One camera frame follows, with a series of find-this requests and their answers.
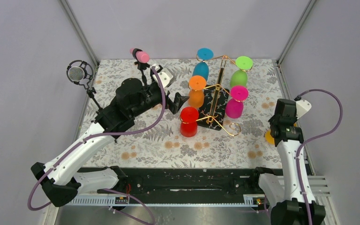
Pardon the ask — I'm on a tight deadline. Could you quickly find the blue plastic wine glass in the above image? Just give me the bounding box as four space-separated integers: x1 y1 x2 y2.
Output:
192 48 214 81

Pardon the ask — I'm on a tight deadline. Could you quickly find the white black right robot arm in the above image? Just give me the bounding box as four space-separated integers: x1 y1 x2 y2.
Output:
250 99 326 225

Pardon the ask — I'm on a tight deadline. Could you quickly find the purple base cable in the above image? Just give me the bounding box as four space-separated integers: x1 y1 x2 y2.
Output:
104 187 157 225

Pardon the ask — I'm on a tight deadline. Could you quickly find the gold wire wine glass rack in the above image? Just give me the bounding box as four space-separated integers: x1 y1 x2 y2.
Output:
196 55 241 136

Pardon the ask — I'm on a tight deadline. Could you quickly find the green plastic wine glass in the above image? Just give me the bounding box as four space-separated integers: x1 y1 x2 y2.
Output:
230 56 253 88

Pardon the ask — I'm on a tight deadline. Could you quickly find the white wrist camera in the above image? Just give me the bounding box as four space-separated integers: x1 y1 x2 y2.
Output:
150 64 176 89
295 99 312 120

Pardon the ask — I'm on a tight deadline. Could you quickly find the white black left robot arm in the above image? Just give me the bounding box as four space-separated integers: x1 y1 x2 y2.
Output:
31 78 189 207

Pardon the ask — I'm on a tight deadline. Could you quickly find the grey studio microphone on stand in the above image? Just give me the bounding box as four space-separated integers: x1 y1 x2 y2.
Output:
66 60 103 111

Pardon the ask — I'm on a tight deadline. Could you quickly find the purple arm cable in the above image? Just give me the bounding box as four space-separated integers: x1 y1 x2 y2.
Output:
27 66 166 212
295 89 344 225

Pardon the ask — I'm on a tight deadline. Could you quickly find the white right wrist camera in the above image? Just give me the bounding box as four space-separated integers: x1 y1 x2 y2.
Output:
295 99 312 120

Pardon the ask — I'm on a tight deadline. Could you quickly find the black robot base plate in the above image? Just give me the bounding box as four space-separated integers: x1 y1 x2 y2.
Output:
97 167 288 205

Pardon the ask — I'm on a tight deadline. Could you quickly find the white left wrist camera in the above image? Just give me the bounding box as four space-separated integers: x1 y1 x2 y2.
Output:
150 64 176 89

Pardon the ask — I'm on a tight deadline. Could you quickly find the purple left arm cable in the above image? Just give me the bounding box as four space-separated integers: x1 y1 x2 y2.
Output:
27 66 166 212

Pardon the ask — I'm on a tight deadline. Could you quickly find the red plastic wine glass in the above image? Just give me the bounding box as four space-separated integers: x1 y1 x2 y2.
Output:
180 106 199 137

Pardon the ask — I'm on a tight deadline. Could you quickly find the yellow plastic wine glass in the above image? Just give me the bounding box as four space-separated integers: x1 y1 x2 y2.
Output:
265 129 275 145

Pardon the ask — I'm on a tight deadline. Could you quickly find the orange plastic wine glass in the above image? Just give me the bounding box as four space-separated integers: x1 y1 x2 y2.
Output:
188 75 206 108

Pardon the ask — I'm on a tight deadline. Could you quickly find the pink microphone on black stand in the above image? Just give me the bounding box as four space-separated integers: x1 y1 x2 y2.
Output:
129 48 150 86

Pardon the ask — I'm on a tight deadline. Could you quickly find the magenta plastic wine glass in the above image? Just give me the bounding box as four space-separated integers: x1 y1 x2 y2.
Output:
225 85 249 119

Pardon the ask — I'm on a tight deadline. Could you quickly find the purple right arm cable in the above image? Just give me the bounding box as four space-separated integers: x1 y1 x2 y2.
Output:
295 89 344 225

